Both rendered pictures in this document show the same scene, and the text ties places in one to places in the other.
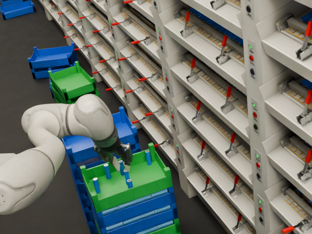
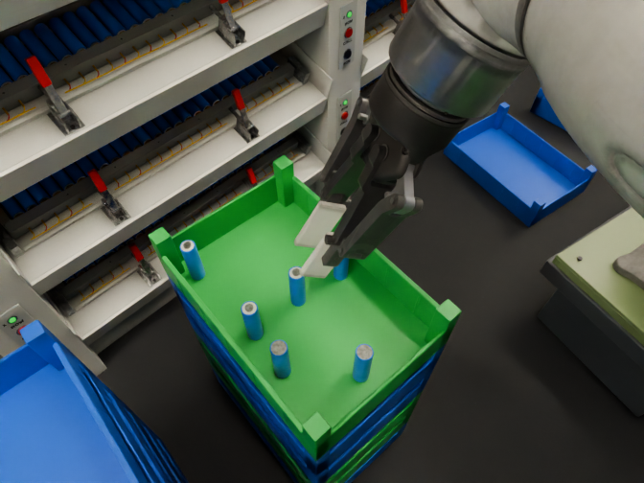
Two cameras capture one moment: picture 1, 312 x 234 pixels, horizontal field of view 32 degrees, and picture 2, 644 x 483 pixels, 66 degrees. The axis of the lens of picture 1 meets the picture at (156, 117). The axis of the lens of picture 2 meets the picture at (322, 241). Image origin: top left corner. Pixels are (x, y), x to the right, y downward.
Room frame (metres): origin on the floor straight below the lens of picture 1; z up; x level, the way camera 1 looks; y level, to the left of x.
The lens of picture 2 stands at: (1.76, 0.42, 0.94)
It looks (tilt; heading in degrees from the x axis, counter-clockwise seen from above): 55 degrees down; 244
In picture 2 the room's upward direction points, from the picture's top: straight up
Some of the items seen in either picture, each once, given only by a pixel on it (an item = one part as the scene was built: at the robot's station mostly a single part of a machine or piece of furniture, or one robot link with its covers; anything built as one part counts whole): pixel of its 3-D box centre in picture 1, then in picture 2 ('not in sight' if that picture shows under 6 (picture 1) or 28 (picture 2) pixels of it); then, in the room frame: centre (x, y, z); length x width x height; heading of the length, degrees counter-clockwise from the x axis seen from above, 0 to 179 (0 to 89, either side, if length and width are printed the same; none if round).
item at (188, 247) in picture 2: (148, 157); (193, 260); (1.75, 0.06, 0.44); 0.02 x 0.02 x 0.06
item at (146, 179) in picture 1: (125, 176); (298, 288); (1.65, 0.15, 0.44); 0.30 x 0.20 x 0.08; 104
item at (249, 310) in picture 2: (121, 167); (252, 320); (1.72, 0.16, 0.44); 0.02 x 0.02 x 0.06
